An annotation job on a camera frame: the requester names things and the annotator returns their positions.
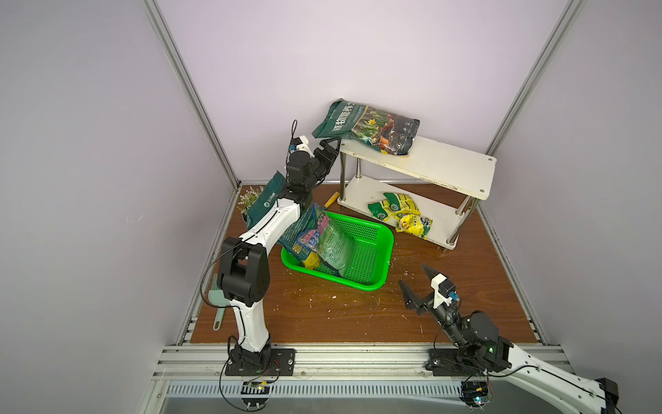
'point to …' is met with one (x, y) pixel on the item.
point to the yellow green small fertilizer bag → (394, 204)
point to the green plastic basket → (372, 260)
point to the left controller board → (253, 394)
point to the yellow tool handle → (332, 199)
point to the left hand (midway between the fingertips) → (342, 142)
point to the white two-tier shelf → (440, 219)
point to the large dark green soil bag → (288, 241)
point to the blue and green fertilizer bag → (322, 235)
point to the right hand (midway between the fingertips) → (417, 272)
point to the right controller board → (477, 393)
